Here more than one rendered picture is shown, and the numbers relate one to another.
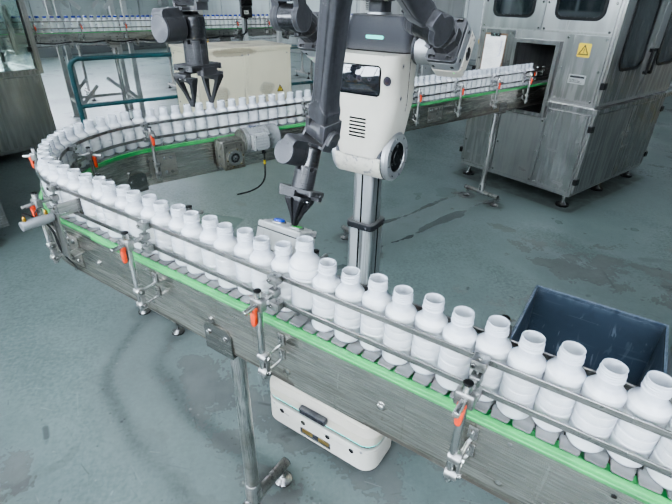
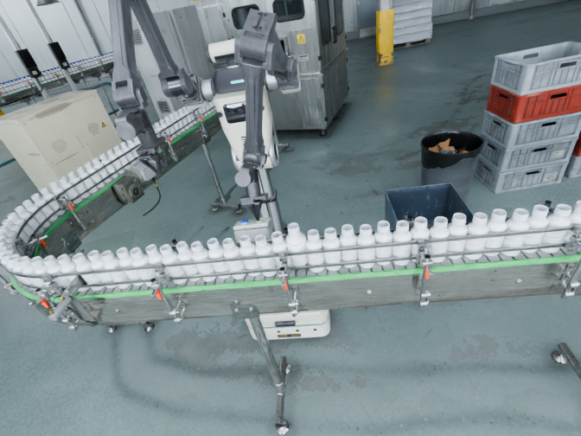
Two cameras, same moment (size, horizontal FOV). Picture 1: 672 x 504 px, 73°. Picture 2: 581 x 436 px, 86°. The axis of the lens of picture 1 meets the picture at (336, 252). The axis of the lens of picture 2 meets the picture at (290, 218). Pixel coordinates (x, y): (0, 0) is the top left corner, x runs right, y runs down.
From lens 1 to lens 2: 0.45 m
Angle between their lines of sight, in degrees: 21
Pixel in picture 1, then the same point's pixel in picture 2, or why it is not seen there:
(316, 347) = (322, 281)
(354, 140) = not seen: hidden behind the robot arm
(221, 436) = (231, 370)
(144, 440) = (183, 406)
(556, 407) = (460, 246)
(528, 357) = (443, 230)
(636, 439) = (497, 242)
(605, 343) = (425, 204)
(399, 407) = (380, 287)
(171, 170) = (92, 221)
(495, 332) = (423, 226)
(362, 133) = not seen: hidden behind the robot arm
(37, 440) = not seen: outside the picture
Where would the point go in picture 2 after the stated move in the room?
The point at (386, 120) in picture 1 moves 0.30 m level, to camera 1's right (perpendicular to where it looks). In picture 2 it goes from (266, 131) to (320, 112)
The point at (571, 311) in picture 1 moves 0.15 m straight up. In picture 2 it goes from (405, 195) to (407, 169)
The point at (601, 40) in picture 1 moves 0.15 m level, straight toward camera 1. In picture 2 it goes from (309, 30) to (309, 31)
